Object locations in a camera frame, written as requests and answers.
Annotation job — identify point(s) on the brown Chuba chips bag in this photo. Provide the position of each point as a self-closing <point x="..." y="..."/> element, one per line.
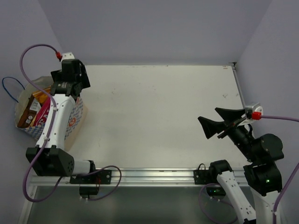
<point x="29" y="113"/>

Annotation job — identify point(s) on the orange Kettle chips bag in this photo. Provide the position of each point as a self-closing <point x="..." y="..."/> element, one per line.
<point x="40" y="96"/>

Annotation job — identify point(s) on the pink snack bag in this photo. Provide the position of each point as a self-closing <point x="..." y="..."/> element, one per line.
<point x="42" y="115"/>

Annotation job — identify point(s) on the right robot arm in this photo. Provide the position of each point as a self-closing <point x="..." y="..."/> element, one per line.
<point x="262" y="174"/>

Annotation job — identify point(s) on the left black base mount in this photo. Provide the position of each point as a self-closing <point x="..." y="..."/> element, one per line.
<point x="89" y="186"/>

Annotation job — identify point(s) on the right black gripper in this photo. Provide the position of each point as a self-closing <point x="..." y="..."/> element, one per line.
<point x="211" y="127"/>

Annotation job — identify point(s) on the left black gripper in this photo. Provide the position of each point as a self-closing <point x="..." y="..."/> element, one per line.
<point x="85" y="76"/>

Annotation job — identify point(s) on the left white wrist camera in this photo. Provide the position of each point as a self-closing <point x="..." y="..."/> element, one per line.
<point x="64" y="56"/>

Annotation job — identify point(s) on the blue checkered paper bag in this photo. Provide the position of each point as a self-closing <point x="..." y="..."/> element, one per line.
<point x="75" y="121"/>

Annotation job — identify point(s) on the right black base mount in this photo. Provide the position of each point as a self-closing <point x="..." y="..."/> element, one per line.
<point x="202" y="177"/>

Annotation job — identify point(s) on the aluminium mounting rail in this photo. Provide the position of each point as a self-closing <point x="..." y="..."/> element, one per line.
<point x="142" y="177"/>

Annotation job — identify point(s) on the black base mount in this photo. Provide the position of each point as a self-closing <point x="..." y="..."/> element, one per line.
<point x="202" y="177"/>
<point x="89" y="186"/>

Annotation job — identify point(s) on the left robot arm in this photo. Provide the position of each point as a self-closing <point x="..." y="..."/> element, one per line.
<point x="48" y="157"/>

